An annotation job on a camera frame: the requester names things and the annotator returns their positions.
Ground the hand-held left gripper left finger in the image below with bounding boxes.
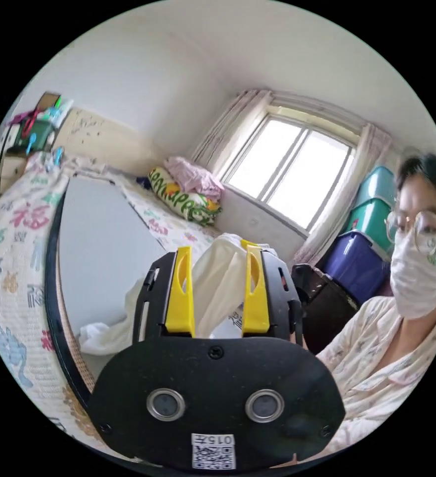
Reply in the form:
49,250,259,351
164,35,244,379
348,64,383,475
165,245,196,338

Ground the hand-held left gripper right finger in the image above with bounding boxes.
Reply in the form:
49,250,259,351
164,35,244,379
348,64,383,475
240,239,270,336

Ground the white short sleeve shirt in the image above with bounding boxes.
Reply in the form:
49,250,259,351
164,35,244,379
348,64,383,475
79,233,278,355

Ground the dark wooden cabinet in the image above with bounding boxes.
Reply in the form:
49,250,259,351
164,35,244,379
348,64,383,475
291,263,361,355

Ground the grey folding board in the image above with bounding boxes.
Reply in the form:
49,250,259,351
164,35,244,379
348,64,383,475
44,175,250,405

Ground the rolled blanket with green print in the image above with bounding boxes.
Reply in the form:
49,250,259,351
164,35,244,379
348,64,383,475
147,166,223,227

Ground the blue storage bin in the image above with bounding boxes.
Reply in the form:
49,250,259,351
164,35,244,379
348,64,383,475
320,230,394,305

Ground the pink cloth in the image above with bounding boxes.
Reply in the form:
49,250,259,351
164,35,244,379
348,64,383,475
164,156,226,202

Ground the window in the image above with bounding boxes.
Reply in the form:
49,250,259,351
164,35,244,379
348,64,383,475
223,111,356,234

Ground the green storage bin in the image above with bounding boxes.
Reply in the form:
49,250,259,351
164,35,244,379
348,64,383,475
347,197,397,248

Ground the pale pink curtain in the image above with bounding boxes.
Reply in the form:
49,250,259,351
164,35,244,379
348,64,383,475
294,123,392,267
190,89,274,176

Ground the person's body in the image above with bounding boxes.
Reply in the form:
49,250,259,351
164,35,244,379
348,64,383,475
315,153,436,457

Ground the teal storage bin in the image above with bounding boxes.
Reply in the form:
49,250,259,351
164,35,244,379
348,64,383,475
355,165,401,209

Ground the bed with printed quilt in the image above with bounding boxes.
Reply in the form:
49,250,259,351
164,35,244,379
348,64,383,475
0,151,226,454

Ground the cluttered shelf with boxes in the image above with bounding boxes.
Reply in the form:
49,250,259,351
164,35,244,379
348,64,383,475
0,91,75,196

